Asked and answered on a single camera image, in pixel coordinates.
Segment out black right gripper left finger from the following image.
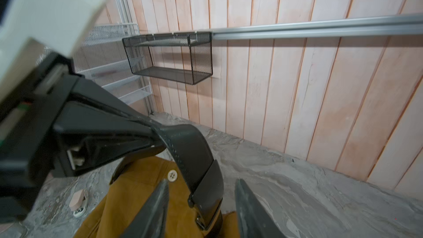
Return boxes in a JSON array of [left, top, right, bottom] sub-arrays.
[[120, 179, 169, 238]]

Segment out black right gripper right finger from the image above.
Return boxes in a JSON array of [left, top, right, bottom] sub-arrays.
[[235, 178, 286, 238]]

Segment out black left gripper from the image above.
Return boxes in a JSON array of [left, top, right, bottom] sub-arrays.
[[1, 52, 165, 223]]

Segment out mustard yellow trousers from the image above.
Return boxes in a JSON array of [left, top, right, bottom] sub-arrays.
[[75, 156, 240, 238]]

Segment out black leather belt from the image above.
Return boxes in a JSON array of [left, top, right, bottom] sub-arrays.
[[111, 125, 224, 238]]

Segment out small beige tag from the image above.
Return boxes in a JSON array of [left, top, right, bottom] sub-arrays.
[[69, 189, 88, 218]]

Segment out white wire mesh shelf rack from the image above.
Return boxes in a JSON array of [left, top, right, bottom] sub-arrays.
[[36, 22, 153, 106]]

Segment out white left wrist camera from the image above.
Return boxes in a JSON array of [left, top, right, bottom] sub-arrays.
[[1, 0, 108, 100]]

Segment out black wire mesh basket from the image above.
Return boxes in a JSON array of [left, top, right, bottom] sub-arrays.
[[122, 32, 213, 85]]

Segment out aluminium frame rails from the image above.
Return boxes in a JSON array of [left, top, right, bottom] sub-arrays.
[[108, 0, 423, 41]]

